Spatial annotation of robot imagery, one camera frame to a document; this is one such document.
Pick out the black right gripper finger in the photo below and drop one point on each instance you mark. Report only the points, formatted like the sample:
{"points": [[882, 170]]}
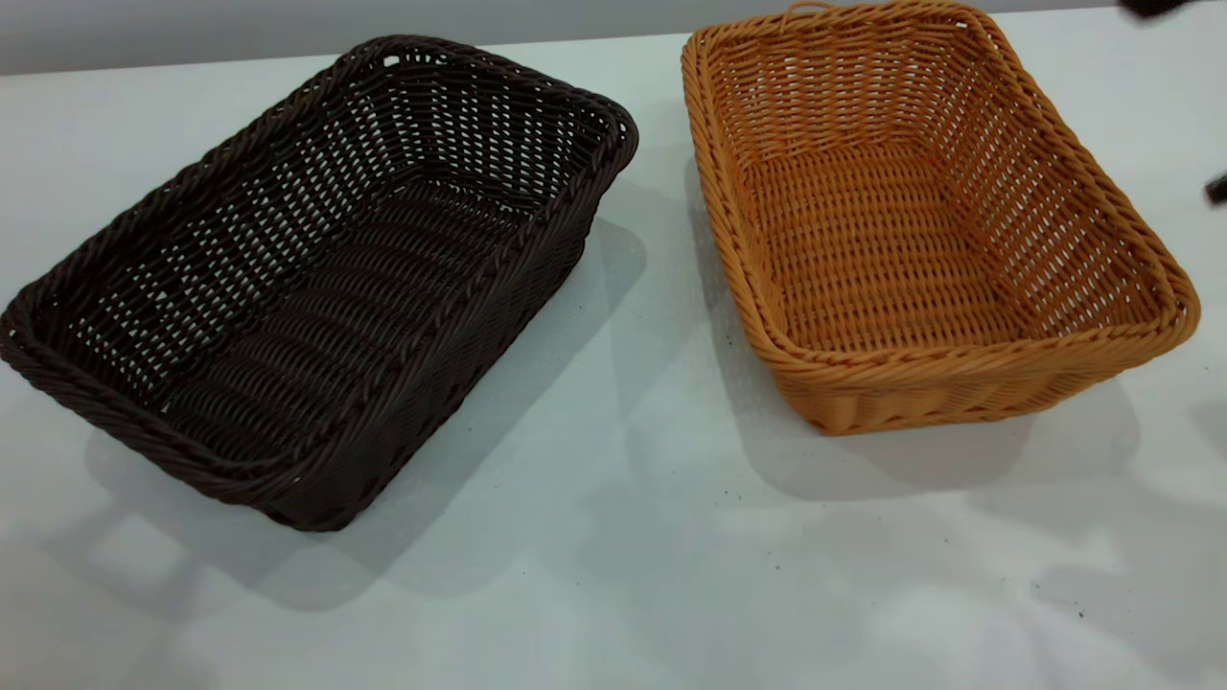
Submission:
{"points": [[1155, 7], [1218, 189]]}

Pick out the orange wicker basket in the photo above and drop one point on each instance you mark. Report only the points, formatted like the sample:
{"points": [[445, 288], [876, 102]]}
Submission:
{"points": [[863, 249]]}

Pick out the black wicker basket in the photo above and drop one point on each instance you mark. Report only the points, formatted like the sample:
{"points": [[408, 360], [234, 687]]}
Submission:
{"points": [[479, 287]]}

